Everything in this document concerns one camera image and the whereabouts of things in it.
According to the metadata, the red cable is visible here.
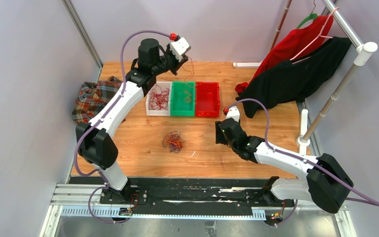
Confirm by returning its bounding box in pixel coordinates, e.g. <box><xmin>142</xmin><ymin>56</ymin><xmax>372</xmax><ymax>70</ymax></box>
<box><xmin>148</xmin><ymin>84</ymin><xmax>171</xmax><ymax>112</ymax></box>

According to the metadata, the orange cable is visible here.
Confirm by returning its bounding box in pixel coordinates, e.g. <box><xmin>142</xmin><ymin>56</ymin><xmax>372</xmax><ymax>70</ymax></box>
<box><xmin>163</xmin><ymin>56</ymin><xmax>195</xmax><ymax>153</ymax></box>

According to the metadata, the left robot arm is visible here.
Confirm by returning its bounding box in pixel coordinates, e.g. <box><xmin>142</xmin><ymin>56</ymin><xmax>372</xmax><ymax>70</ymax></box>
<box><xmin>76</xmin><ymin>37</ymin><xmax>191</xmax><ymax>204</ymax></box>

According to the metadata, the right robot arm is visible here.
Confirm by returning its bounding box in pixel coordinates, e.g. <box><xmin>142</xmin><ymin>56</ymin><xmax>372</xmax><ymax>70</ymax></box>
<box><xmin>215</xmin><ymin>118</ymin><xmax>353</xmax><ymax>214</ymax></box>

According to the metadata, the green plastic bin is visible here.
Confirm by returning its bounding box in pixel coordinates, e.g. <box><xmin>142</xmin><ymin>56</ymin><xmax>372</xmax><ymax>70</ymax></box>
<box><xmin>170</xmin><ymin>81</ymin><xmax>195</xmax><ymax>117</ymax></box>

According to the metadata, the red plastic bin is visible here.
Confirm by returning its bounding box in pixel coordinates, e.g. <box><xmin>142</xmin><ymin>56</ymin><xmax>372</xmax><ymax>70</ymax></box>
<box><xmin>195</xmin><ymin>81</ymin><xmax>221</xmax><ymax>118</ymax></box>

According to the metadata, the white plastic bin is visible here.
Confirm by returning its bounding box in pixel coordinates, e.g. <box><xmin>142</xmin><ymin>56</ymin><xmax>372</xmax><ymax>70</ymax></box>
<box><xmin>146</xmin><ymin>81</ymin><xmax>172</xmax><ymax>117</ymax></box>

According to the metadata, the white plastic strip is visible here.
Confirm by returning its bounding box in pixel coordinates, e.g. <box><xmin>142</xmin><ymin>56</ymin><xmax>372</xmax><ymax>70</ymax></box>
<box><xmin>233</xmin><ymin>62</ymin><xmax>261</xmax><ymax>69</ymax></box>

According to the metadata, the black shirt on hanger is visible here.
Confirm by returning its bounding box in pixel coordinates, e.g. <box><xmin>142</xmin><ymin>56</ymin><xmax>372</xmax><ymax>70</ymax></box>
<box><xmin>236</xmin><ymin>37</ymin><xmax>351</xmax><ymax>118</ymax></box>

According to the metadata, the plaid flannel shirt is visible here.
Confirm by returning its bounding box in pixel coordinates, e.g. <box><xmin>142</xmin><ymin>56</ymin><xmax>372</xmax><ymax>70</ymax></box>
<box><xmin>72</xmin><ymin>76</ymin><xmax>122</xmax><ymax>123</ymax></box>

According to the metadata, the red shirt on hanger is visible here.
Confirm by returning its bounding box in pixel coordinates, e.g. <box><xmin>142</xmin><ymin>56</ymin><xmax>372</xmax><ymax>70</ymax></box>
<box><xmin>235</xmin><ymin>15</ymin><xmax>334</xmax><ymax>94</ymax></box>

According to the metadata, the pink hanger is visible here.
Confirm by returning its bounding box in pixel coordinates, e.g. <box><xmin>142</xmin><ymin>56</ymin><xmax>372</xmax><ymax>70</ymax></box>
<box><xmin>290</xmin><ymin>7</ymin><xmax>339</xmax><ymax>61</ymax></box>

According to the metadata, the green hanger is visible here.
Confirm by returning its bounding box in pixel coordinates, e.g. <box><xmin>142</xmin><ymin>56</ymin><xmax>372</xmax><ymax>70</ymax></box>
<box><xmin>296</xmin><ymin>0</ymin><xmax>318</xmax><ymax>29</ymax></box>

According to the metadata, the metal clothes rack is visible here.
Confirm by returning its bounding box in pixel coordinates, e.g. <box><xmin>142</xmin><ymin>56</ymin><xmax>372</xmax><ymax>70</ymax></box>
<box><xmin>269</xmin><ymin>0</ymin><xmax>379</xmax><ymax>146</ymax></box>

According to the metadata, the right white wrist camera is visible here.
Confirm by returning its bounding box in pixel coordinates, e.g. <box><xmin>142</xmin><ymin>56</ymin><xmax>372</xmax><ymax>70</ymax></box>
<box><xmin>224</xmin><ymin>106</ymin><xmax>240</xmax><ymax>122</ymax></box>

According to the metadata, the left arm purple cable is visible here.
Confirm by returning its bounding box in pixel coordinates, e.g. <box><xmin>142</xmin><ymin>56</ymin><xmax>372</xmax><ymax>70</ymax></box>
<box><xmin>74</xmin><ymin>30</ymin><xmax>177</xmax><ymax>224</ymax></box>

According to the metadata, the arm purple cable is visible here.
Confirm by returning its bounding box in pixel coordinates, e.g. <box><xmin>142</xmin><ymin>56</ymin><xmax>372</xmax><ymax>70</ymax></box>
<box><xmin>74</xmin><ymin>30</ymin><xmax>177</xmax><ymax>224</ymax></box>
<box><xmin>225</xmin><ymin>98</ymin><xmax>379</xmax><ymax>227</ymax></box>

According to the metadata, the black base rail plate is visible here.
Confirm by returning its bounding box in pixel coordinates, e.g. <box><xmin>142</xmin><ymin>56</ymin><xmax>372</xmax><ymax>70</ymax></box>
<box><xmin>100</xmin><ymin>177</ymin><xmax>294</xmax><ymax>216</ymax></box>

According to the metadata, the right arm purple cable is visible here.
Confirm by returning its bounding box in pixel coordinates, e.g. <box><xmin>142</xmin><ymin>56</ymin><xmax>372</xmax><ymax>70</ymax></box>
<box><xmin>225</xmin><ymin>98</ymin><xmax>379</xmax><ymax>227</ymax></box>

